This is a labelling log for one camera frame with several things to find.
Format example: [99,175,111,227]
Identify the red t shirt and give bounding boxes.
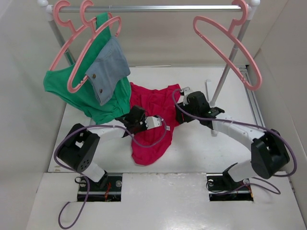
[130,83,180,166]

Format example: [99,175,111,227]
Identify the metal clothes rack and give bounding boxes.
[36,0,260,137]

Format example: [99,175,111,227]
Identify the pink hanger with clothes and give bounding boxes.
[67,0,122,93]

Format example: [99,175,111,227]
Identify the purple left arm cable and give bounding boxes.
[54,115,167,229]

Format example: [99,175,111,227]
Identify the blue denim garment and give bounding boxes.
[85,36,130,105]

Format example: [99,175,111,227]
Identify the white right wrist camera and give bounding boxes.
[180,87,192,106]

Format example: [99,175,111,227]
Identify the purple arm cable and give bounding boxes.
[54,115,167,229]
[172,88,298,195]

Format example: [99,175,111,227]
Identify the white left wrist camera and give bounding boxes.
[145,116,162,130]

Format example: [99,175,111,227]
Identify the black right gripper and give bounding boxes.
[175,100,200,124]

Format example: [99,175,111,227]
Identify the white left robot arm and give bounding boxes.
[56,105,147,190]

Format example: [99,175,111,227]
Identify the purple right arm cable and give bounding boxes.
[172,88,298,195]

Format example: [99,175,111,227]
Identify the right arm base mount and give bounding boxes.
[206,173,254,202]

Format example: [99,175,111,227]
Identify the pink hanger far left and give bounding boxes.
[49,0,97,71]

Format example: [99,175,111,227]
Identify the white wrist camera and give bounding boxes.
[180,87,192,106]
[145,116,162,130]

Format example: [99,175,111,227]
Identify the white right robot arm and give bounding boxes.
[173,87,290,191]

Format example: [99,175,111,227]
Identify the green t shirt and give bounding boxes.
[43,13,132,125]

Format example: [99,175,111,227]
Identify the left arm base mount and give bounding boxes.
[74,174,123,202]

